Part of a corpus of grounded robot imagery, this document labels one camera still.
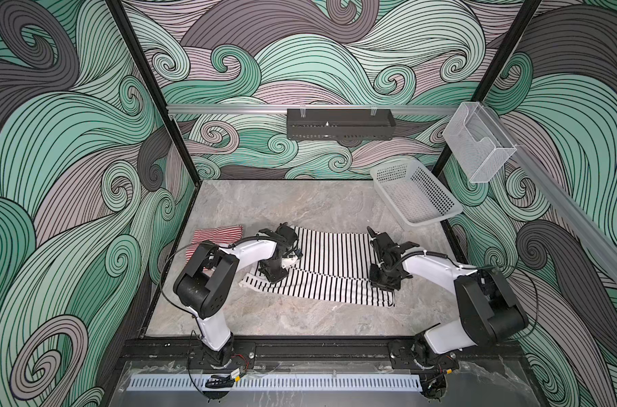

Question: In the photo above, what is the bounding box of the black white striped tank top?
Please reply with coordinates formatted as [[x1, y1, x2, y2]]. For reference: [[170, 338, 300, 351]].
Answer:
[[240, 227, 395, 308]]

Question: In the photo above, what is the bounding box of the red white striped tank top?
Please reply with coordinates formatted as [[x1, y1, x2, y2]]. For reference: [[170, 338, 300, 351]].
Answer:
[[185, 225, 243, 261]]

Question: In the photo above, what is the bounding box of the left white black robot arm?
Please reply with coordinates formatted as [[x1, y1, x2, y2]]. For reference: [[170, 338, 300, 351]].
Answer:
[[173, 223, 303, 361]]

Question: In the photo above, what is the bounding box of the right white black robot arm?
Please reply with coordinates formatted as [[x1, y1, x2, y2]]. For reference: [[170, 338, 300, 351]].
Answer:
[[367, 227, 529, 360]]

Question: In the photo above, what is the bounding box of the white plastic laundry basket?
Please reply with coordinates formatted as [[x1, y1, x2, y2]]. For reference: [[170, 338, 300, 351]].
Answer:
[[371, 159, 463, 231]]

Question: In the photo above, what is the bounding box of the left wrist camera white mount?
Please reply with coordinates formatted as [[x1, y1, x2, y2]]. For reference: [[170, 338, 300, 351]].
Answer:
[[281, 249, 303, 268]]

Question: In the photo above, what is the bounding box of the black wall mounted tray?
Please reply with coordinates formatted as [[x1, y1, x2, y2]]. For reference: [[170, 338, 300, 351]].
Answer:
[[286, 110, 397, 142]]

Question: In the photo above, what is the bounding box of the clear plastic wall bin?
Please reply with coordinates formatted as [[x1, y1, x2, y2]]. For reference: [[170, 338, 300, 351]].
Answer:
[[443, 102, 516, 184]]

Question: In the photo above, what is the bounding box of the aluminium wall rail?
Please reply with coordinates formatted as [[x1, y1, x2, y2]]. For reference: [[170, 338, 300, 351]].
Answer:
[[166, 103, 458, 116]]

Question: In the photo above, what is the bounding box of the white slotted cable duct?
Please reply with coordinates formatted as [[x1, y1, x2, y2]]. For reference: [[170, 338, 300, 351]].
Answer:
[[127, 374, 422, 393]]

